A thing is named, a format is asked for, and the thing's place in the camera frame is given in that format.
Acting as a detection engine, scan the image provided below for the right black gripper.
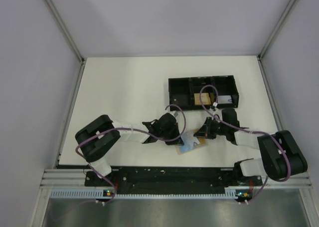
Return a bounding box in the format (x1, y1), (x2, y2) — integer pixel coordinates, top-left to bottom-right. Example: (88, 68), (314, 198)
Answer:
(194, 116), (228, 139)

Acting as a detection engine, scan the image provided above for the gold card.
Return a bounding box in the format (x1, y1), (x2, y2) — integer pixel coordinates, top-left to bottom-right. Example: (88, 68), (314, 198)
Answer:
(191, 137), (206, 149)

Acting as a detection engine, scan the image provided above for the beige card holder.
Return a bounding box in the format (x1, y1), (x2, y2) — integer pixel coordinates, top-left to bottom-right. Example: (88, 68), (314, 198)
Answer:
(175, 129), (206, 155)

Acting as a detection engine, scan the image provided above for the light blue card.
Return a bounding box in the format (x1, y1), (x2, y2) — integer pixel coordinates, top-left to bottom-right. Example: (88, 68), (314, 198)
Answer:
(178, 130), (194, 154)

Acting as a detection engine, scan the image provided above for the black three-compartment tray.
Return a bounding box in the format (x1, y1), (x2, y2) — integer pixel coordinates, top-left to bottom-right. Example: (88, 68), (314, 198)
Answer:
(168, 75), (239, 111)

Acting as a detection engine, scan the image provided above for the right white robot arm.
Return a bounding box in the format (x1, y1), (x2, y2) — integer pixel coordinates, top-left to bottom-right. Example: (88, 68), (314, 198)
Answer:
(194, 108), (308, 185)

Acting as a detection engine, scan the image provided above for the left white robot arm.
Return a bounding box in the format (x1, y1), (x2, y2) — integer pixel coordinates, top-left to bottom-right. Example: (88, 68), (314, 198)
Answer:
(75, 113), (184, 186)

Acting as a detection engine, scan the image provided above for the gold cards stack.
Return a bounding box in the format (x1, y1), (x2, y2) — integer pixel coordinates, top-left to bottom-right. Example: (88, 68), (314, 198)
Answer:
(194, 93), (212, 106)

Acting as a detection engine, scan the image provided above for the silver card in tray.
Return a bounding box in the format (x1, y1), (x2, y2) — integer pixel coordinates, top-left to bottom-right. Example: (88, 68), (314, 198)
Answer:
(218, 95), (233, 104)

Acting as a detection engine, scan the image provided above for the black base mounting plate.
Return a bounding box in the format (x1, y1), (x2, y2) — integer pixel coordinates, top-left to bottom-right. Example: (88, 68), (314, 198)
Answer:
(84, 166), (262, 195)

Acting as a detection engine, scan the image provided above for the steel sheet front panel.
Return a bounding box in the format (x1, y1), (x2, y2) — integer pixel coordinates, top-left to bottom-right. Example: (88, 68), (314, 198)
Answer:
(43, 190), (310, 227)

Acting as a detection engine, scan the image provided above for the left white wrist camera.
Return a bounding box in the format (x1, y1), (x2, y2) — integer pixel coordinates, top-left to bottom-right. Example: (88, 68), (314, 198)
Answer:
(170, 111), (178, 118)

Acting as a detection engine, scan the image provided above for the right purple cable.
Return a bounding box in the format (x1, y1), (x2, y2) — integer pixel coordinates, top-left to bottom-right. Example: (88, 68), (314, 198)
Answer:
(199, 84), (292, 204)

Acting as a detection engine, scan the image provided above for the purple cable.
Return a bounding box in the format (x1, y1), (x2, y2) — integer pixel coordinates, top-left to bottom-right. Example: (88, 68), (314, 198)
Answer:
(75, 104), (188, 208)
(199, 84), (292, 204)

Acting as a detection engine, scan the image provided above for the right aluminium frame post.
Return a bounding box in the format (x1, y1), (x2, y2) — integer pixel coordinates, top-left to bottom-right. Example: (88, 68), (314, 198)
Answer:
(257, 0), (299, 130)

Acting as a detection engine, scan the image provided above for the aluminium frame post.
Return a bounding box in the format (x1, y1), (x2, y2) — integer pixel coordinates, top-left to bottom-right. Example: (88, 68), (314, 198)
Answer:
(43, 0), (86, 169)
(257, 0), (299, 130)

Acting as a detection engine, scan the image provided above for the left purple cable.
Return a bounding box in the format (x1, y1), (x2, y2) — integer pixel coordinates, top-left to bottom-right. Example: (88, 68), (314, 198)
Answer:
(75, 104), (188, 208)

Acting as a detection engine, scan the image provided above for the grey slotted cable duct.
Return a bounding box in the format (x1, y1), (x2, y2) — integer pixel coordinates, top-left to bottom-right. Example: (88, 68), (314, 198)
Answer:
(50, 189), (249, 200)

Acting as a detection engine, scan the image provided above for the aluminium front rail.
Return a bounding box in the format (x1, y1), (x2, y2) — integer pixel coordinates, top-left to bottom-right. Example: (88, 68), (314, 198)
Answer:
(40, 169), (312, 189)

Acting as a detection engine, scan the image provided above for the left aluminium frame post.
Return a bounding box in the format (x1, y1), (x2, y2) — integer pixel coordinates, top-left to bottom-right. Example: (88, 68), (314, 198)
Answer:
(43, 0), (86, 169)

